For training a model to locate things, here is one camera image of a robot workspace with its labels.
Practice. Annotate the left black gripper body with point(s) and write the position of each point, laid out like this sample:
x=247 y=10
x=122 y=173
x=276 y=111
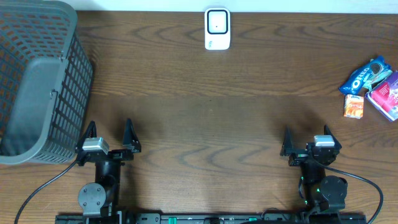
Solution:
x=113 y=155

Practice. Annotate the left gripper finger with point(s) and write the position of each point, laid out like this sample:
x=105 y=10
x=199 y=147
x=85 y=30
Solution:
x=89 y=133
x=130 y=139

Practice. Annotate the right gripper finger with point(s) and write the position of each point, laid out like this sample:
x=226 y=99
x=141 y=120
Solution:
x=287 y=145
x=328 y=132

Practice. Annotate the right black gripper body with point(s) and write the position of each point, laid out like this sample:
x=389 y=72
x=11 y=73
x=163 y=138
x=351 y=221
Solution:
x=298 y=157

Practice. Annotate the small orange snack box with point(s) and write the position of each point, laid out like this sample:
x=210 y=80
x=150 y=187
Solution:
x=354 y=106

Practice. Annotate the teal green snack packet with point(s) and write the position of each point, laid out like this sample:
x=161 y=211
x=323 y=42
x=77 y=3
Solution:
x=376 y=79

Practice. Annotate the blue Oreo cookie pack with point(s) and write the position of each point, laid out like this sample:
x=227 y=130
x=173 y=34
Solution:
x=357 y=79

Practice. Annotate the red purple snack bag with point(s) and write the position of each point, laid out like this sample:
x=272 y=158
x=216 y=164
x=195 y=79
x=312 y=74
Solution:
x=384 y=97

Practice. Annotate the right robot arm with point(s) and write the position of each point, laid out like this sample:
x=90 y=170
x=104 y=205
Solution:
x=324 y=194

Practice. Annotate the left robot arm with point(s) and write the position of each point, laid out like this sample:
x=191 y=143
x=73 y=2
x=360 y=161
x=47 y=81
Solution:
x=99 y=199

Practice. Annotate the grey plastic mesh basket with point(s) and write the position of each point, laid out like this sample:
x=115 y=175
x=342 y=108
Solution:
x=46 y=79

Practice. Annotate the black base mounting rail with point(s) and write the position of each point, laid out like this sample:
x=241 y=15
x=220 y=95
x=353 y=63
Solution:
x=155 y=218

